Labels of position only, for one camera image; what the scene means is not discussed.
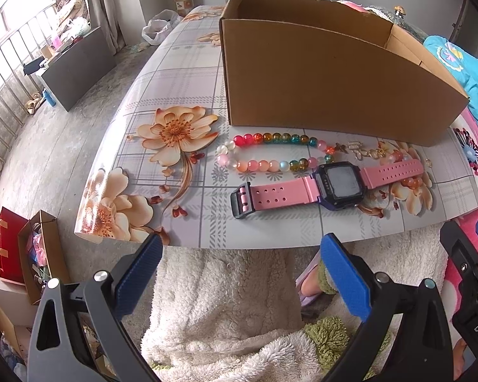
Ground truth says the pink floral blanket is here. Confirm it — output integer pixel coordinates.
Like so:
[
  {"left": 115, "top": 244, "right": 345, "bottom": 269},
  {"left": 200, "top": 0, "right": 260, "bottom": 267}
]
[{"left": 439, "top": 107, "right": 478, "bottom": 380}]

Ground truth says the grey curtain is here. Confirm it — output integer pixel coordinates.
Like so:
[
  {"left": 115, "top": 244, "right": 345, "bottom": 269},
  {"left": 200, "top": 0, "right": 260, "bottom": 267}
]
[{"left": 86, "top": 0, "right": 125, "bottom": 55}]

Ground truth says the multicolour bead bracelet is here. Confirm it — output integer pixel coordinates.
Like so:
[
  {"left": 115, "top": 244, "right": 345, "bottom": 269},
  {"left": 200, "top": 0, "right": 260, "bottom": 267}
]
[{"left": 215, "top": 131, "right": 338, "bottom": 173}]

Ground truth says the small figurine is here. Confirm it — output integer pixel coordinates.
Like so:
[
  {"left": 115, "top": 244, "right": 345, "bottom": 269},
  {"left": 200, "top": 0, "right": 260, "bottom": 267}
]
[{"left": 394, "top": 5, "right": 406, "bottom": 18}]

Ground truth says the brown cardboard box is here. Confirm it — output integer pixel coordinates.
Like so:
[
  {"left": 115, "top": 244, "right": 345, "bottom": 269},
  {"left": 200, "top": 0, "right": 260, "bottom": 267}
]
[{"left": 219, "top": 0, "right": 469, "bottom": 147}]

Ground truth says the red paper bag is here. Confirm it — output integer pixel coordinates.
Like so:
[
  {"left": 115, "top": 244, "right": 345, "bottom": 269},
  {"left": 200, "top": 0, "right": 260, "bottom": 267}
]
[{"left": 0, "top": 207, "right": 27, "bottom": 286}]

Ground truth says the gold earrings cluster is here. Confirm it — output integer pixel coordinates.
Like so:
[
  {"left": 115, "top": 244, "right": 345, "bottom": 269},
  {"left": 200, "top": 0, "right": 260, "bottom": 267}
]
[{"left": 335, "top": 141, "right": 387, "bottom": 160}]

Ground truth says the pink strap smart watch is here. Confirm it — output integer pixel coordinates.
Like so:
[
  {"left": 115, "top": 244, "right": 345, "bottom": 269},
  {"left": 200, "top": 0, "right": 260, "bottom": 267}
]
[{"left": 230, "top": 159, "right": 424, "bottom": 219}]

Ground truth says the blue cartoon blanket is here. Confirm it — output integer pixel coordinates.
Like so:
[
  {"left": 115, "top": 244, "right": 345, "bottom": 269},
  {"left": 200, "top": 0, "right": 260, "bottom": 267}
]
[{"left": 423, "top": 35, "right": 478, "bottom": 124}]

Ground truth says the white plastic bag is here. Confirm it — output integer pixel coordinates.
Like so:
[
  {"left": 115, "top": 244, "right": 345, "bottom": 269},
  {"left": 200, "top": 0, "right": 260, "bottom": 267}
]
[{"left": 141, "top": 10, "right": 183, "bottom": 46}]

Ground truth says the pink orange bead bracelet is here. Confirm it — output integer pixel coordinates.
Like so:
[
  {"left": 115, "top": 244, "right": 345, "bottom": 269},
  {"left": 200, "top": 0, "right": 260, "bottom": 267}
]
[{"left": 389, "top": 148, "right": 423, "bottom": 191}]

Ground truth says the floral plaid bed sheet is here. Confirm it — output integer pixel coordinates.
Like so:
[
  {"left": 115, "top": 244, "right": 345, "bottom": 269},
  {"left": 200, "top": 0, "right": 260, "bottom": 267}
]
[{"left": 75, "top": 6, "right": 478, "bottom": 249}]

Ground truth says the brown paper bag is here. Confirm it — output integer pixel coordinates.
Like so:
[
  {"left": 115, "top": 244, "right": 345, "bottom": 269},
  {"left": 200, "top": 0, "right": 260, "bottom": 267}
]
[{"left": 18, "top": 210, "right": 71, "bottom": 305}]

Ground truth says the dark grey cabinet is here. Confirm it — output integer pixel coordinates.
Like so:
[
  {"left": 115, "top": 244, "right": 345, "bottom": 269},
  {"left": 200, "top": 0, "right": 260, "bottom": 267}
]
[{"left": 39, "top": 28, "right": 116, "bottom": 111}]

